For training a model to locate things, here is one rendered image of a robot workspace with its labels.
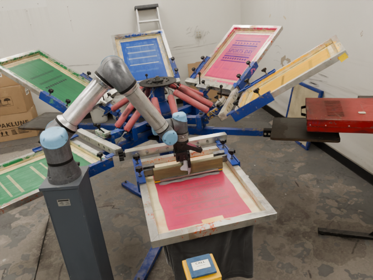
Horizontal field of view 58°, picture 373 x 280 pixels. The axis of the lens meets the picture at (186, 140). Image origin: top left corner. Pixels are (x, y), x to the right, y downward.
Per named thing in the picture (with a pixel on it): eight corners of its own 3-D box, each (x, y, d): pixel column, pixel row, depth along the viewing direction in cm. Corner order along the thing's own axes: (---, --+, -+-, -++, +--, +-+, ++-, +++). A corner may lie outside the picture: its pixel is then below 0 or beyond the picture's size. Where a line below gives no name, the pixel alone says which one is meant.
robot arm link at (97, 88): (37, 143, 154) (114, 53, 150) (40, 131, 168) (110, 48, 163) (59, 156, 160) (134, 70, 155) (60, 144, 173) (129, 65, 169)
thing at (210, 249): (256, 278, 179) (256, 212, 161) (174, 299, 171) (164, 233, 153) (253, 273, 181) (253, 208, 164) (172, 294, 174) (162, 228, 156)
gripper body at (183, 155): (174, 157, 192) (171, 138, 187) (188, 154, 194) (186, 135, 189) (176, 163, 185) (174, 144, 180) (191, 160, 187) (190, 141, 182)
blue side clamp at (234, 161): (240, 171, 198) (240, 161, 195) (232, 173, 197) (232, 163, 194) (223, 150, 225) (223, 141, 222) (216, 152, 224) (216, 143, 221)
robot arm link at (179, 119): (169, 112, 181) (184, 109, 183) (171, 131, 185) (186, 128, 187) (172, 117, 174) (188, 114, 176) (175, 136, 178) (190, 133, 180)
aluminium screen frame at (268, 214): (277, 219, 154) (277, 213, 153) (152, 248, 144) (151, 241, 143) (221, 149, 225) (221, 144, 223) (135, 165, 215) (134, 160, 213)
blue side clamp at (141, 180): (147, 190, 189) (145, 180, 186) (138, 192, 188) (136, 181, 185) (141, 166, 215) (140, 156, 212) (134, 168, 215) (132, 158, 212)
